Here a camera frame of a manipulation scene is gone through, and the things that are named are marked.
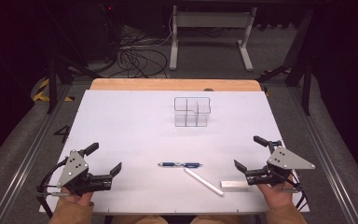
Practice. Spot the person's right hand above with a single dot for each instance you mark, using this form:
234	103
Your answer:
276	196

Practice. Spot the person's left hand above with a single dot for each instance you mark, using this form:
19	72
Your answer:
80	199

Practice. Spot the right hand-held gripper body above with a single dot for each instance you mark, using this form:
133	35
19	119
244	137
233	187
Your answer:
286	160

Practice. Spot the white eraser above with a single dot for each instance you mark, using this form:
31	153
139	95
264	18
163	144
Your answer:
234	184

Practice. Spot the white board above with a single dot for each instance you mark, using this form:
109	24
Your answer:
136	130

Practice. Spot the wooden table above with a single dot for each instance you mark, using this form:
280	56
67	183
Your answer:
167	84

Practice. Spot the clear plastic organizer box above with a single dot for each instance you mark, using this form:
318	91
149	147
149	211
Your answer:
192	119

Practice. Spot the blue pen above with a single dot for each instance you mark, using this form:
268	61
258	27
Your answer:
174	164

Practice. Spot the yellow black hazard tape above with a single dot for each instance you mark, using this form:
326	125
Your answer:
42	93

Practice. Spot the white metal stand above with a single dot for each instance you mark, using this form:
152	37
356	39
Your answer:
211	20

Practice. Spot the aluminium floor rail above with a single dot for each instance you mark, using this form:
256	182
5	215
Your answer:
326	161
28	161

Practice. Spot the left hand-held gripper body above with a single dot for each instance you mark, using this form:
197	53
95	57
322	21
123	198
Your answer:
73	168

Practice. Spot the black metal stand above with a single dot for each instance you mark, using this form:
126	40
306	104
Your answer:
306	87
52	84

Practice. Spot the white pen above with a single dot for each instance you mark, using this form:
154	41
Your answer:
203	181

